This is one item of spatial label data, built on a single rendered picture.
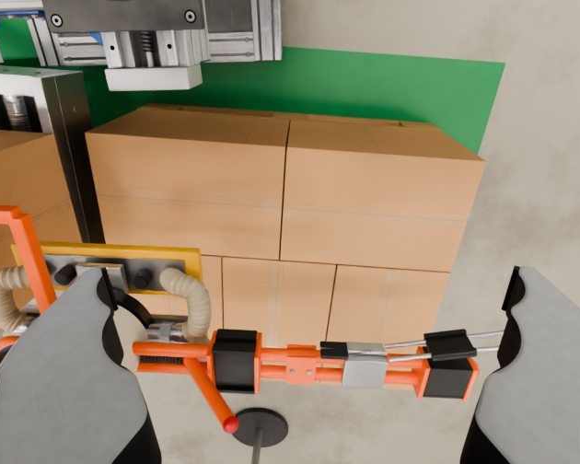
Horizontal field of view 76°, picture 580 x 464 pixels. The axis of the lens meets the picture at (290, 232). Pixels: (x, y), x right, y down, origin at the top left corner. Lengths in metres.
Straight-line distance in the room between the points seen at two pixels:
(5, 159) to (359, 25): 1.25
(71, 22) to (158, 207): 0.72
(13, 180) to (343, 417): 2.33
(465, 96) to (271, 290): 1.12
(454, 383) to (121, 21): 0.75
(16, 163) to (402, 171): 1.04
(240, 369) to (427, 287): 0.91
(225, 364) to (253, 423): 2.17
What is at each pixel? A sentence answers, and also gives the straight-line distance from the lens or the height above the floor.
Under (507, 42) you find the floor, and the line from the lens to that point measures 1.82.
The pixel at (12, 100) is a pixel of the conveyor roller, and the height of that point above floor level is 0.55.
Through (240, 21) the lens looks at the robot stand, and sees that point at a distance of 1.44.
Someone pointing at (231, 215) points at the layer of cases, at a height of 0.54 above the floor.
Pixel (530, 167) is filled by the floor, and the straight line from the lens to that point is 2.00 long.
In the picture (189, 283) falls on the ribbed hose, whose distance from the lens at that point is 0.66.
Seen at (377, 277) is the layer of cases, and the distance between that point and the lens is 1.35.
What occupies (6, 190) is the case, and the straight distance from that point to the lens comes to 1.14.
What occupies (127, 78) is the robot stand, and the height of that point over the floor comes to 0.99.
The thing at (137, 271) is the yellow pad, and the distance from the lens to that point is 0.74.
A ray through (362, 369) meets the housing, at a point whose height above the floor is 1.20.
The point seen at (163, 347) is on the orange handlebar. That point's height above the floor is 1.19.
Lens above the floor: 1.63
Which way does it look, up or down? 62 degrees down
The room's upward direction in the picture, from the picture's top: 176 degrees counter-clockwise
